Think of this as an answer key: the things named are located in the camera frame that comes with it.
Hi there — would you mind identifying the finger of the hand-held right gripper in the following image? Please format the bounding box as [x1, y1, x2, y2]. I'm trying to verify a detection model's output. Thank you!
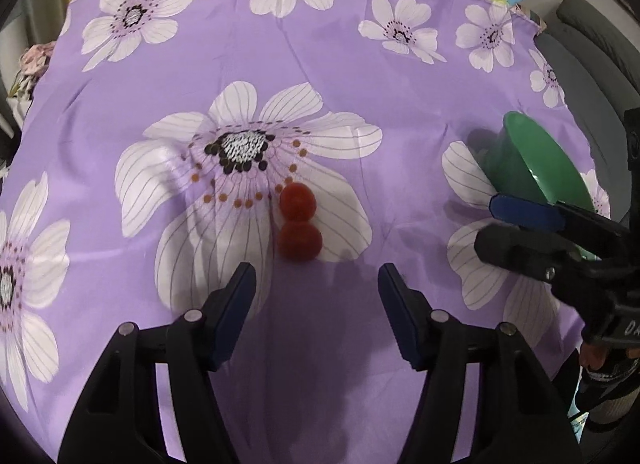
[490, 194, 631, 245]
[475, 224, 608, 295]

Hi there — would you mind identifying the person's right hand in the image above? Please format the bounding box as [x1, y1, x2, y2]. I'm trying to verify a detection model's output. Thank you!
[580, 343, 610, 371]

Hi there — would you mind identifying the grey sofa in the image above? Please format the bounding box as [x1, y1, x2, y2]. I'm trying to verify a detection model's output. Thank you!
[535, 0, 640, 155]

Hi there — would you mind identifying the green plastic bowl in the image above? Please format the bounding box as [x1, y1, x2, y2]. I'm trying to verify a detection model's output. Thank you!
[482, 111, 598, 262]

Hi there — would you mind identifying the person's right forearm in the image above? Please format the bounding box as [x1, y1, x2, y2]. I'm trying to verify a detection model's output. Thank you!
[575, 349, 640, 432]

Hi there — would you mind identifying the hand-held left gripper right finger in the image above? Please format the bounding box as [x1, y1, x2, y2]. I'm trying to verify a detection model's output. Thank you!
[377, 264, 583, 464]

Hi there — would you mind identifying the pink floral cloth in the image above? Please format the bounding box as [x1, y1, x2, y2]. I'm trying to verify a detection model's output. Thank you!
[19, 41, 57, 95]

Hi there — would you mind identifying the purple floral tablecloth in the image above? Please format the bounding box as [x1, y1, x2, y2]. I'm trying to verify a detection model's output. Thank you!
[0, 0, 613, 464]

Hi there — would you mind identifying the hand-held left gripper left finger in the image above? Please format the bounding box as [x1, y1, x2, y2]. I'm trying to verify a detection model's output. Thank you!
[57, 262, 257, 464]

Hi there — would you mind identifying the red cherry tomato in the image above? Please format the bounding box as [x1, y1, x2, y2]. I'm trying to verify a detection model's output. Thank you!
[278, 220, 323, 262]
[278, 183, 317, 221]

